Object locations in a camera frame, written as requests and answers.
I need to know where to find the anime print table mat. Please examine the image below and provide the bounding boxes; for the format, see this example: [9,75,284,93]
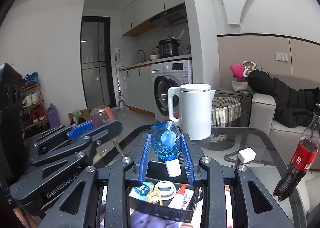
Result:
[98,185,232,228]

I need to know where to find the brown handle screwdriver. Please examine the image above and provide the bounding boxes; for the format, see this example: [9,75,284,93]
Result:
[89,104,126,158]

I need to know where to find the green white tissue pack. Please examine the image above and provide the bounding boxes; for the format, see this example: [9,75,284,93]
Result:
[129,182,155,201]

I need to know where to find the white bowl on counter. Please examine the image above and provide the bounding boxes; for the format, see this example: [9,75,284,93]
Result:
[149,54,161,61]

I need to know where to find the purple rolled mat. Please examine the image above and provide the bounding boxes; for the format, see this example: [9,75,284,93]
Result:
[47,103,61,128]

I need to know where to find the black pressure cooker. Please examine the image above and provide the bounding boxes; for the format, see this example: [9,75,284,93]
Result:
[157,38,181,58]

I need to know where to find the grey sofa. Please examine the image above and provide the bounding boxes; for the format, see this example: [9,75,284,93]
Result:
[249,90,306,164]

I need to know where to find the white mop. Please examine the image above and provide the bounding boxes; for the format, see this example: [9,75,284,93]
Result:
[115,54,129,112]

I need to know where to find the white round device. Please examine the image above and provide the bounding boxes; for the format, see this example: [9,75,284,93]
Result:
[153,180,177,201]

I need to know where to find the cola bottle red label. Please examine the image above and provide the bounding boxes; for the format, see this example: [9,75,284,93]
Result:
[273,103,319,201]

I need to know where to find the cardboard box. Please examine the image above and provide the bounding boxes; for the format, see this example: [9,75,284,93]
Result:
[68,109,91,125]

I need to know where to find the wooden shoe rack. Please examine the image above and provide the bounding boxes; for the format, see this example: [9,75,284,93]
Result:
[21,72,48,131]

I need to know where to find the black jacket on sofa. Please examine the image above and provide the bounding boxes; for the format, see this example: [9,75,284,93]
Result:
[247,70,319,128]

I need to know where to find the white wicker basket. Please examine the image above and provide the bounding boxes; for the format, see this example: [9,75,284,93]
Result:
[212,97,242,128]

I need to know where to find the black storage box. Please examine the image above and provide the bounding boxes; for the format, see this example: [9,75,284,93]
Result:
[129,175,204,227]

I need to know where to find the white remote colourful buttons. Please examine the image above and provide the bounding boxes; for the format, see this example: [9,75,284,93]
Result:
[168,188,194,210]

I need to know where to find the pink plush item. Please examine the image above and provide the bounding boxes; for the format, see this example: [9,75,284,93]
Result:
[229,62,247,82]

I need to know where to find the white glue bottle orange cap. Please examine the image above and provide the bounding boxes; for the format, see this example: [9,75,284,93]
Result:
[174,184,186,201]

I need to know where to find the white power adapter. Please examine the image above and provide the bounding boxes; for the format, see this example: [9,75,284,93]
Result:
[237,148,256,163]

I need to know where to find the white electric kettle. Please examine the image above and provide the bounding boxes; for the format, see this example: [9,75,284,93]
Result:
[167,84,215,141]

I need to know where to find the white washing machine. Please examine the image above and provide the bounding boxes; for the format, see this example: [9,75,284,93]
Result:
[151,59,193,122]

